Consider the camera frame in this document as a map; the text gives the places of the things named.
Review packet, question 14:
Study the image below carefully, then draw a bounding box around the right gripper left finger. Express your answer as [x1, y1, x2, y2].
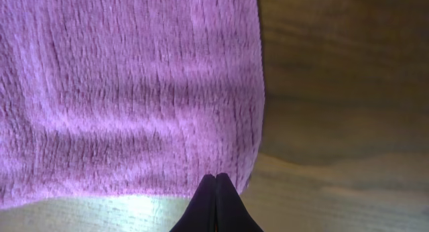
[170, 174, 215, 232]

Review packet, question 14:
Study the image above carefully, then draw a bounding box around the purple microfiber cloth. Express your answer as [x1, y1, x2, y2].
[1, 0, 264, 209]

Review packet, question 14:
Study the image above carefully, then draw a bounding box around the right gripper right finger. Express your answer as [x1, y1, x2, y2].
[216, 173, 263, 232]

